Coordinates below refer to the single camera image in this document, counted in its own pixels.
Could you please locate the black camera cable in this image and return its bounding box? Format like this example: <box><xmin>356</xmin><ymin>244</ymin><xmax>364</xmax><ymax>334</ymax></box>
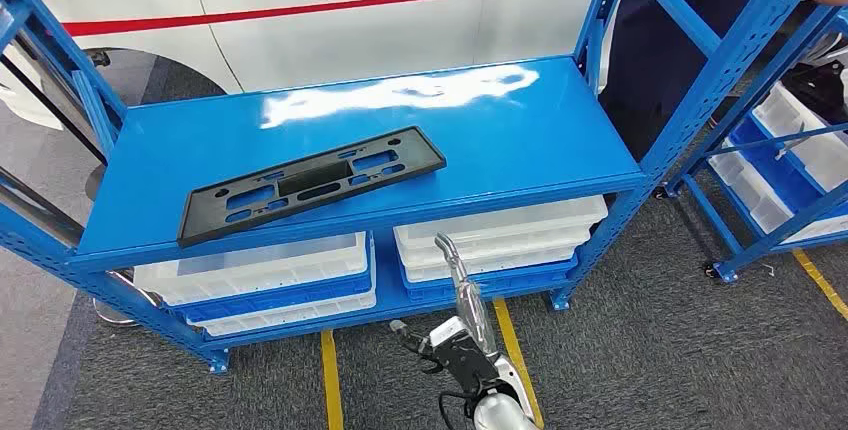
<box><xmin>435</xmin><ymin>389</ymin><xmax>477</xmax><ymax>430</ymax></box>

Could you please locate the blue wheeled bin cart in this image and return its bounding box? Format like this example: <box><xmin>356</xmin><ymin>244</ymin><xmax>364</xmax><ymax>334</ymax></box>
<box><xmin>652</xmin><ymin>2</ymin><xmax>848</xmax><ymax>286</ymax></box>

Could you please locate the blue metal shelf rack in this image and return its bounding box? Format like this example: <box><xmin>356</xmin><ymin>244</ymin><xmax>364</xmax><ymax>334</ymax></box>
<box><xmin>0</xmin><ymin>0</ymin><xmax>841</xmax><ymax>375</ymax></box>

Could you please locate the black plastic plate bracket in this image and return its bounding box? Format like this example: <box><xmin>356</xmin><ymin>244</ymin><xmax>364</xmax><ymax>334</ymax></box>
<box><xmin>176</xmin><ymin>125</ymin><xmax>448</xmax><ymax>249</ymax></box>

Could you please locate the thin black pole stand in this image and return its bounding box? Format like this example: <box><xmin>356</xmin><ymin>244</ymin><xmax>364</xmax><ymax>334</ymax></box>
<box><xmin>0</xmin><ymin>53</ymin><xmax>109</xmax><ymax>204</ymax></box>

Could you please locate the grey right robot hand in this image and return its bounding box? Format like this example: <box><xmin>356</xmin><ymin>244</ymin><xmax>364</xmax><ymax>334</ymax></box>
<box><xmin>389</xmin><ymin>233</ymin><xmax>499</xmax><ymax>377</ymax></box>

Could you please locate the person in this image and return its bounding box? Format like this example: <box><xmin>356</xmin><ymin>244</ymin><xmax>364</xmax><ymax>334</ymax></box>
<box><xmin>598</xmin><ymin>0</ymin><xmax>848</xmax><ymax>165</ymax></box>

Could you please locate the white car red stripe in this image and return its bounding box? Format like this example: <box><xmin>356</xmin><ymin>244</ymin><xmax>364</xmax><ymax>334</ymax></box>
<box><xmin>0</xmin><ymin>0</ymin><xmax>611</xmax><ymax>131</ymax></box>

